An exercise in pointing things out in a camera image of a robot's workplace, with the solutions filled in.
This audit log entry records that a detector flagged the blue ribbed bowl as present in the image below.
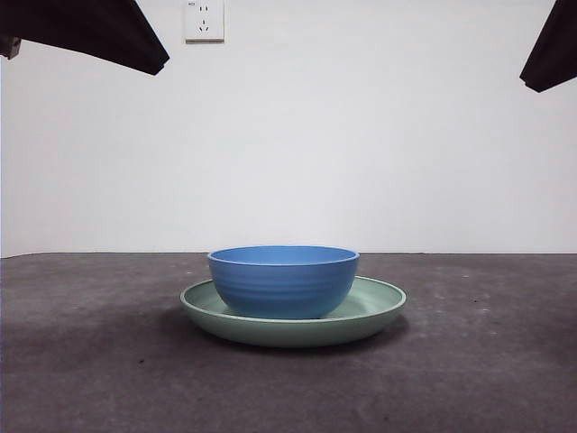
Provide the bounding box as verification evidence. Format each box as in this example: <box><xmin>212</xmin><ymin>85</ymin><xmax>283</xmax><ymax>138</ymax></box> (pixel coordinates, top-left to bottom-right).
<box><xmin>206</xmin><ymin>244</ymin><xmax>361</xmax><ymax>319</ymax></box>

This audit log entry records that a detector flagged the green plate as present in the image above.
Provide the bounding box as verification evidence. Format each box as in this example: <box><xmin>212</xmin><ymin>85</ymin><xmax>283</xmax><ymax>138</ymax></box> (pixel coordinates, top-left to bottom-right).
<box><xmin>179</xmin><ymin>275</ymin><xmax>408</xmax><ymax>348</ymax></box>

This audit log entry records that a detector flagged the white wall socket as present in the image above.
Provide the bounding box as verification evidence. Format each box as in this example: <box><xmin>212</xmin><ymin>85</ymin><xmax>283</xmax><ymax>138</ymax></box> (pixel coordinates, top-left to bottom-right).
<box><xmin>184</xmin><ymin>0</ymin><xmax>225</xmax><ymax>45</ymax></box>

